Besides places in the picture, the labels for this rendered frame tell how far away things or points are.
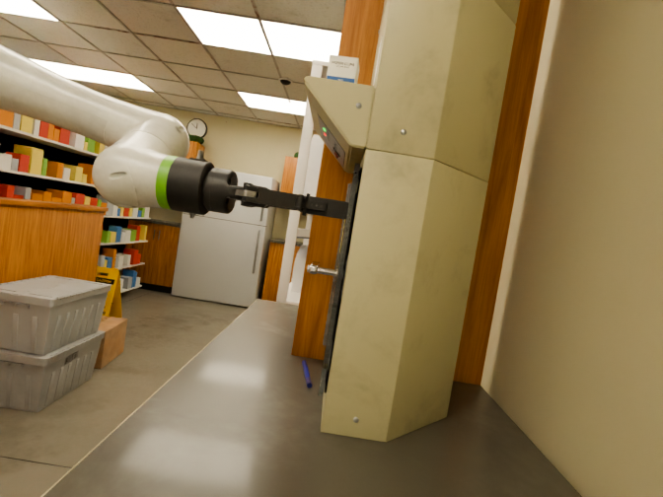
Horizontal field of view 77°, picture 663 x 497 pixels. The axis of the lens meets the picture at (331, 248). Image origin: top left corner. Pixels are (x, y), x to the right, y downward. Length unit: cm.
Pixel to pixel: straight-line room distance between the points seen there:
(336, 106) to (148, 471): 58
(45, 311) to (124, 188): 203
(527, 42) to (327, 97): 65
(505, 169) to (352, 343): 63
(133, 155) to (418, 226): 48
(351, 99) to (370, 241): 23
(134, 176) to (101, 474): 42
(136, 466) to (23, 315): 224
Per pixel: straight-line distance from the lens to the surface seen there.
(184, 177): 72
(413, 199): 68
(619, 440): 79
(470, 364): 115
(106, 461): 66
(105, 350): 350
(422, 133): 70
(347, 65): 77
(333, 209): 71
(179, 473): 63
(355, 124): 69
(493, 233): 111
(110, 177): 76
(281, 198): 68
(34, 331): 282
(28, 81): 95
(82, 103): 91
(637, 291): 77
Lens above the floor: 128
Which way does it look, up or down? 3 degrees down
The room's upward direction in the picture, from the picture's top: 9 degrees clockwise
